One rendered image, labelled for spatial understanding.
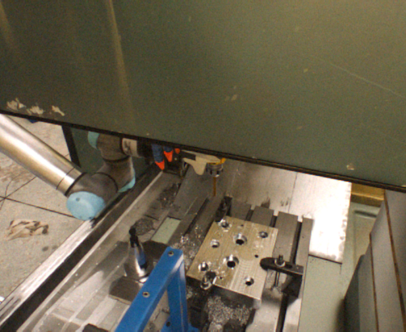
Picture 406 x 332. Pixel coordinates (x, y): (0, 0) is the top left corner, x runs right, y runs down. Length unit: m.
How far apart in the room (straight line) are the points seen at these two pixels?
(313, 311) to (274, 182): 0.67
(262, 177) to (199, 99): 1.46
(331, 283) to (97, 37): 1.37
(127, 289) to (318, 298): 0.93
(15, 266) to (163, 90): 2.41
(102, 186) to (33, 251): 1.93
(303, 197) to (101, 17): 1.49
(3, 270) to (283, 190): 1.96
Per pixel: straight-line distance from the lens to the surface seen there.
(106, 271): 1.41
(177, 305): 0.87
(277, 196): 1.69
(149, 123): 0.34
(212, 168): 0.73
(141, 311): 0.66
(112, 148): 0.83
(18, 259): 2.69
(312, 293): 1.47
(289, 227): 1.29
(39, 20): 0.39
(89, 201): 0.77
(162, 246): 0.77
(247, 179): 1.74
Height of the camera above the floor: 1.78
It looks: 33 degrees down
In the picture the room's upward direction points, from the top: straight up
